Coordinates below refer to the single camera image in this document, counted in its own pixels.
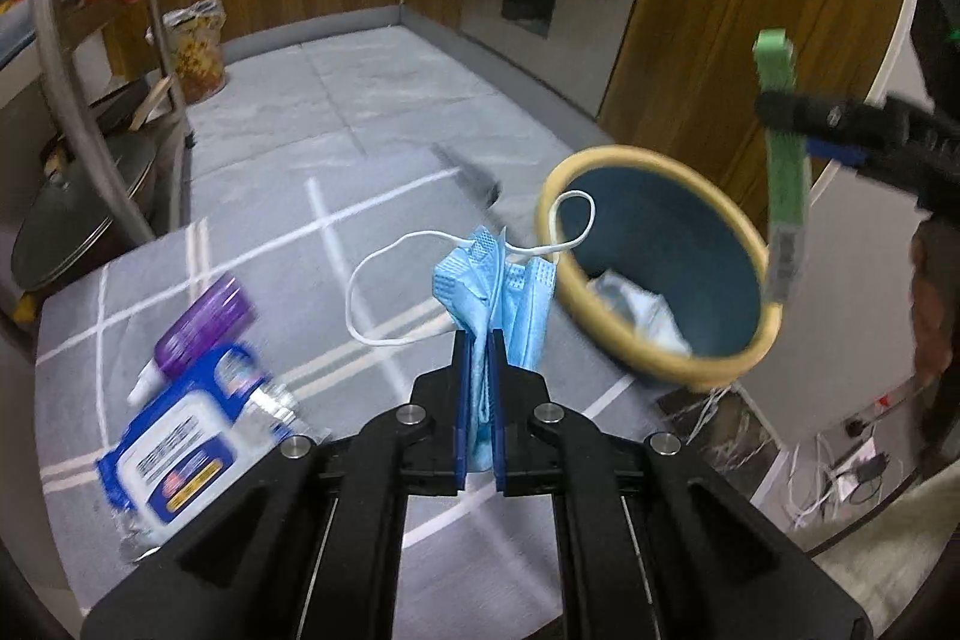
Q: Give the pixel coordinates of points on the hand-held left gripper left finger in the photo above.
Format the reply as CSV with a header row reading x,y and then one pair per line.
x,y
463,419

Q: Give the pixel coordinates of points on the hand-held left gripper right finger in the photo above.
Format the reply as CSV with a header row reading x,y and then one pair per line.
x,y
496,419

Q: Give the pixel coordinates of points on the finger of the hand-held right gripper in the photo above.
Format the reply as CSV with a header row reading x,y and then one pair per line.
x,y
840,151
847,119

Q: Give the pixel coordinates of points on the blue face mask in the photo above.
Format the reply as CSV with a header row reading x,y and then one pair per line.
x,y
487,280

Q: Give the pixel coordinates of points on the white tissue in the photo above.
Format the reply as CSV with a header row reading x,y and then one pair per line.
x,y
637,310

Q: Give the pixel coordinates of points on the yellow rimmed blue trash bin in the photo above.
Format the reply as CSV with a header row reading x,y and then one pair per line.
x,y
675,235

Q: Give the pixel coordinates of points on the person's right forearm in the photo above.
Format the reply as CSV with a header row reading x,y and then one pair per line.
x,y
934,310

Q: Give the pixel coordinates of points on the grey checked blanket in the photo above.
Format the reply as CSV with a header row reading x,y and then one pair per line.
x,y
300,280

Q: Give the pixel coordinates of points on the purple plastic bottle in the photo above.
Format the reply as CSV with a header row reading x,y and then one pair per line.
x,y
202,325

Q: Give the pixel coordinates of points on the blue wet wipes packet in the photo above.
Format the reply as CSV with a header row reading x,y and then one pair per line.
x,y
180,452

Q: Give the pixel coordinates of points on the grey pot lid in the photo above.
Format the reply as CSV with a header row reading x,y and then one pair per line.
x,y
75,220

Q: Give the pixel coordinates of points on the yellow printed snack bag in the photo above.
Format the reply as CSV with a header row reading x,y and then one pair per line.
x,y
199,55

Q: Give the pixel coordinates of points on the metal kitchen rack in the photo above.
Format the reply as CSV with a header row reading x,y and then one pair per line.
x,y
75,85

